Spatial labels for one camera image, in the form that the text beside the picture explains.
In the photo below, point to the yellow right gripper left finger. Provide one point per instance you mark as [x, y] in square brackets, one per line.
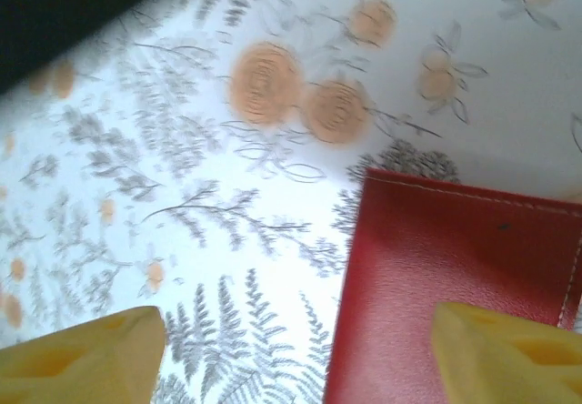
[77, 363]

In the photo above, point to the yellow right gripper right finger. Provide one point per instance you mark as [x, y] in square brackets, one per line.
[514, 363]

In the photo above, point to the red leather card holder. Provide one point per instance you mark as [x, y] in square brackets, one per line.
[409, 263]

